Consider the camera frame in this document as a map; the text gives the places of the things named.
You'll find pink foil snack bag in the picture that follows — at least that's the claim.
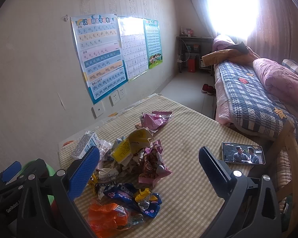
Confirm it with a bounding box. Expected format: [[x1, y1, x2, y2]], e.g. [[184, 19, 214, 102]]
[[135, 111, 172, 134]]

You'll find green-rimmed red trash bin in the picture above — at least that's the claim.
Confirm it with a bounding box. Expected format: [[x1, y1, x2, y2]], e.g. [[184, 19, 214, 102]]
[[21, 159, 56, 204]]

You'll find small yellow black wrapper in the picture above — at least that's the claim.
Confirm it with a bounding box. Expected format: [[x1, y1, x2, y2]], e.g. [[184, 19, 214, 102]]
[[88, 174, 99, 195]]

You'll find smartphone playing video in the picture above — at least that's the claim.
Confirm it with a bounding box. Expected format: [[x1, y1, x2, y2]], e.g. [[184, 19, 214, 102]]
[[222, 142, 265, 165]]

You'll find white blue carton box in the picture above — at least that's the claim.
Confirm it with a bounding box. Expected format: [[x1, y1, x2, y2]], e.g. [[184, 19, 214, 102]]
[[71, 131, 100, 160]]

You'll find orange snack wrapper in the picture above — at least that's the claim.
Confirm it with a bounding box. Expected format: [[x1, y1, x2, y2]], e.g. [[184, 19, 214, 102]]
[[88, 202, 129, 237]]

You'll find blue Oreo wrapper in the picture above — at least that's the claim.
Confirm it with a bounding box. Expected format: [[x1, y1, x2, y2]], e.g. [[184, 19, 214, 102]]
[[103, 183, 162, 218]]

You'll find wooden chair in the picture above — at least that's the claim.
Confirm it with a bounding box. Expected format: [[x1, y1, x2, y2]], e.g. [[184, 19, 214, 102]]
[[248, 120, 298, 237]]

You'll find pink brown snack bag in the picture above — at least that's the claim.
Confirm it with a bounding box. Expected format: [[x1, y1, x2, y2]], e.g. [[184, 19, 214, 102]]
[[138, 140, 172, 186]]

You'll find blue plaid bed quilt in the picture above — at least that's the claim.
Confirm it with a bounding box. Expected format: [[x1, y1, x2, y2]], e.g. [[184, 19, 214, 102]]
[[215, 61, 298, 142]]

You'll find yellow crumpled wrapper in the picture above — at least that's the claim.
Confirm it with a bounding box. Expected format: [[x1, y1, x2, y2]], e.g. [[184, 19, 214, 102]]
[[111, 128, 153, 166]]

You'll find red shoes pair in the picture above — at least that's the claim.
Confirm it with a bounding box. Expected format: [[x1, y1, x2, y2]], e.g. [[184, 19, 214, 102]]
[[201, 84, 215, 96]]

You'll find pink folded duvet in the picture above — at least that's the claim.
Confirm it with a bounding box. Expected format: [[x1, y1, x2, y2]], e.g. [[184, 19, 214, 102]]
[[252, 58, 298, 119]]

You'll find red box under table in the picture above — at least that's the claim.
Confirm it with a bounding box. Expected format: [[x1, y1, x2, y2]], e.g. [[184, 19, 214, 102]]
[[187, 59, 196, 73]]

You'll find orange brown blanket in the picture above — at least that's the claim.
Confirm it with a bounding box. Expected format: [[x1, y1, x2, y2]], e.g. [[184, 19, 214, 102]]
[[202, 47, 260, 66]]

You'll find dark side table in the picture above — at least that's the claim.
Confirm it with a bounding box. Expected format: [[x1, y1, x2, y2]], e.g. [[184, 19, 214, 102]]
[[176, 36, 214, 76]]

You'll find pink window curtain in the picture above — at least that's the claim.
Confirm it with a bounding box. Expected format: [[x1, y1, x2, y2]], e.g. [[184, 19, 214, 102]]
[[191, 0, 298, 62]]

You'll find white double wall socket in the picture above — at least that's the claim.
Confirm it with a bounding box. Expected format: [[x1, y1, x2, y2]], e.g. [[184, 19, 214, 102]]
[[109, 86, 126, 106]]

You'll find blue pinyin wall poster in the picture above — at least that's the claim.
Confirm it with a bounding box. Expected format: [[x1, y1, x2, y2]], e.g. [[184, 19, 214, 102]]
[[71, 14, 128, 104]]

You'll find white chart wall poster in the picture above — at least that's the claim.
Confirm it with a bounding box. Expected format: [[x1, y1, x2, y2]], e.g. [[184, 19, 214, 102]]
[[118, 17, 148, 81]]

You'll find green number wall poster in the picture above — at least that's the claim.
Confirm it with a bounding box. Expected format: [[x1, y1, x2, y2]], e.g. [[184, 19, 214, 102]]
[[144, 19, 163, 69]]

